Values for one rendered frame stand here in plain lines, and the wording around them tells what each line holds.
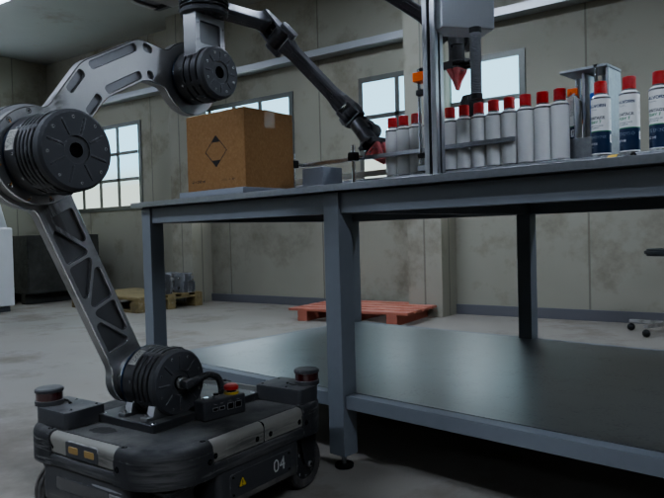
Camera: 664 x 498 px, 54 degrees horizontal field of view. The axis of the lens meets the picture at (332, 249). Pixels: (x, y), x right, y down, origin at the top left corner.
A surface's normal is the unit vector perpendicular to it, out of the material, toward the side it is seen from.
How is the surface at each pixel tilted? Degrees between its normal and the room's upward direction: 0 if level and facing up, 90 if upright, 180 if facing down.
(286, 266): 90
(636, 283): 90
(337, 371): 90
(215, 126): 90
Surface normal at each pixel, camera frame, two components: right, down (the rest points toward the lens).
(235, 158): -0.62, 0.04
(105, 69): 0.82, 0.00
